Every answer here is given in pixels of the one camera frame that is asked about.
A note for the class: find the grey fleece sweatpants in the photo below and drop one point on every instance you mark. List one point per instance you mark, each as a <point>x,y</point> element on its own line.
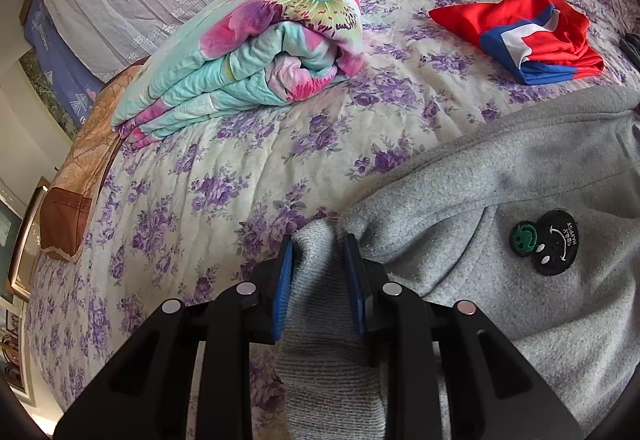
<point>535,217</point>

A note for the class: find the blue patterned pillow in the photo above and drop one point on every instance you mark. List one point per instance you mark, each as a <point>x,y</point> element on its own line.
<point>73,85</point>

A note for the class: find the wooden framed picture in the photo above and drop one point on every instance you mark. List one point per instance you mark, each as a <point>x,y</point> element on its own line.
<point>26,249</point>

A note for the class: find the folded red blue shorts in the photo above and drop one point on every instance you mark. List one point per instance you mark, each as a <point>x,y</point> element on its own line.
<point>539,41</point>

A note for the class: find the brown orange folded blanket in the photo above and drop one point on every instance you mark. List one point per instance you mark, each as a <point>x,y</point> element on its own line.
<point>69,205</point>

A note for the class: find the purple floral bedspread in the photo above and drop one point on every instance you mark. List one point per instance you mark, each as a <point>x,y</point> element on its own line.
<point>191,216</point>

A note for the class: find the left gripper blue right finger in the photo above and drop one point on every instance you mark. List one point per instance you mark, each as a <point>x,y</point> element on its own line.
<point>451,373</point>

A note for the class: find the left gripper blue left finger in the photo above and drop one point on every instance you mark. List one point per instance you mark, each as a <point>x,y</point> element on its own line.
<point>143,391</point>

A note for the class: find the dark blue clothes pile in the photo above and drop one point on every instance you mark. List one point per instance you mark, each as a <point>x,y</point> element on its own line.
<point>630,45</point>

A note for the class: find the folded turquoise floral quilt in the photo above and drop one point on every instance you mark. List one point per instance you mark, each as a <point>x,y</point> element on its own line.
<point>238,55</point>

